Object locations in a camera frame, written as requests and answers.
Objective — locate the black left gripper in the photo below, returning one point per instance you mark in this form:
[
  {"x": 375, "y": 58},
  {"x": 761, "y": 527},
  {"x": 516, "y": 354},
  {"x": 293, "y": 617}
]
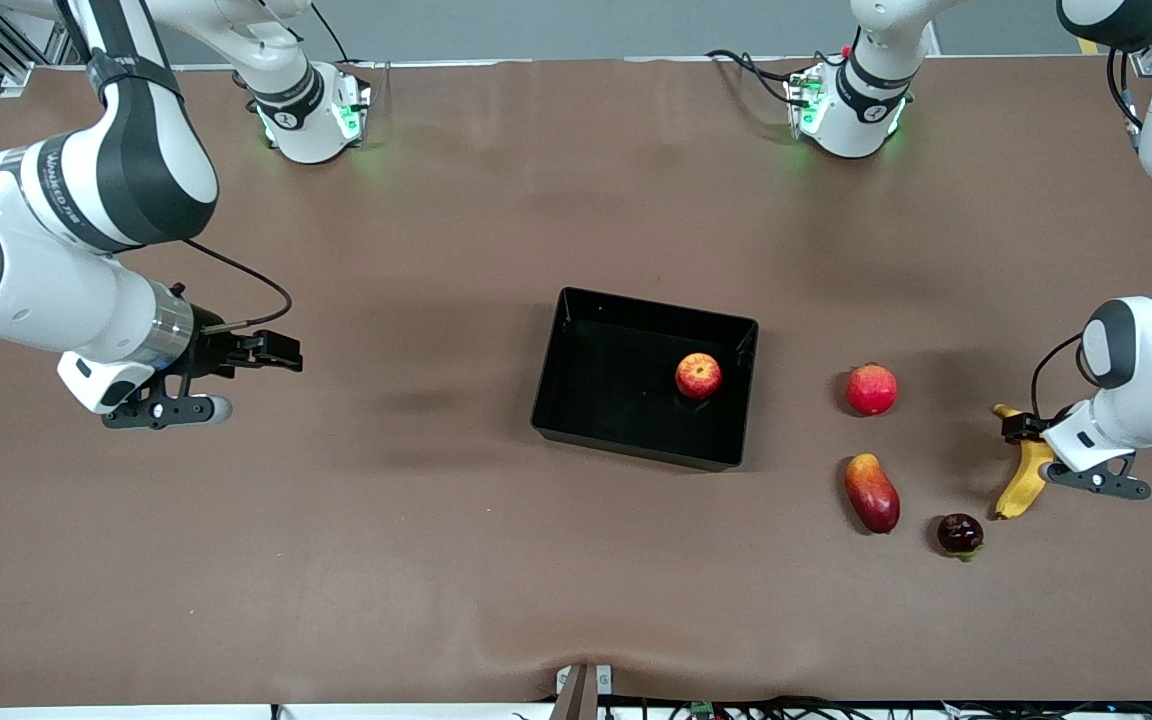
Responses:
[{"x": 1017, "y": 427}]

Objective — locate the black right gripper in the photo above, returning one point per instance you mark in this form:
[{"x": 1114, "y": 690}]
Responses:
[{"x": 209, "y": 349}]

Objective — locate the yellow banana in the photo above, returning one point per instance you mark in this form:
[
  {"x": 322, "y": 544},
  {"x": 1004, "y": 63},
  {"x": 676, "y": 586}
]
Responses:
[{"x": 1021, "y": 490}]

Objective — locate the red yellow apple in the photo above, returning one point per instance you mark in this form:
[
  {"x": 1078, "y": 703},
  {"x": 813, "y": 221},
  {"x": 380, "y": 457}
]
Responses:
[{"x": 698, "y": 376}]

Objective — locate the black rectangular plastic box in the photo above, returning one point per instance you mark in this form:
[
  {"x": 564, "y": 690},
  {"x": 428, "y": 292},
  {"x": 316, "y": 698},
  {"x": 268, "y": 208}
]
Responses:
[{"x": 626, "y": 380}]

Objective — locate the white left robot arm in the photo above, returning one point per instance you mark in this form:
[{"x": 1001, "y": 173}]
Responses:
[{"x": 1146, "y": 370}]

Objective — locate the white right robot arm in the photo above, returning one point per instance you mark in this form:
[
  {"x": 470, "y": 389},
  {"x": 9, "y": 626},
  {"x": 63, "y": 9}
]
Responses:
[{"x": 56, "y": 280}]

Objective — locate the dark purple mangosteen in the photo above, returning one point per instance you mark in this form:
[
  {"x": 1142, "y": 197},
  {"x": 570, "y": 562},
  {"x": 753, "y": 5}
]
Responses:
[{"x": 960, "y": 533}]

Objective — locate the red pomegranate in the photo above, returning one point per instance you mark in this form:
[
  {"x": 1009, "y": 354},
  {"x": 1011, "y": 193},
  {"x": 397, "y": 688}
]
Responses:
[{"x": 872, "y": 390}]

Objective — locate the red yellow mango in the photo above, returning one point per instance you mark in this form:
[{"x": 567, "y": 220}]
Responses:
[{"x": 873, "y": 495}]

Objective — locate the brown table mat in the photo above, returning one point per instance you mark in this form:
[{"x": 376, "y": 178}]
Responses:
[{"x": 436, "y": 560}]

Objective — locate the small green connector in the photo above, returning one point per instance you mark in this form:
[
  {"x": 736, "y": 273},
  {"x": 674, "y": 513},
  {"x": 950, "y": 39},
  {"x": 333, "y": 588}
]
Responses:
[{"x": 702, "y": 711}]

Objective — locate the aluminium frame profile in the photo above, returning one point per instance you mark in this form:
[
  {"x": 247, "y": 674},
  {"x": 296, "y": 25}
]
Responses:
[
  {"x": 11, "y": 72},
  {"x": 1148, "y": 62}
]

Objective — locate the grey camera pole bracket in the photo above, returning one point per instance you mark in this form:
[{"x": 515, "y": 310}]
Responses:
[{"x": 584, "y": 695}]

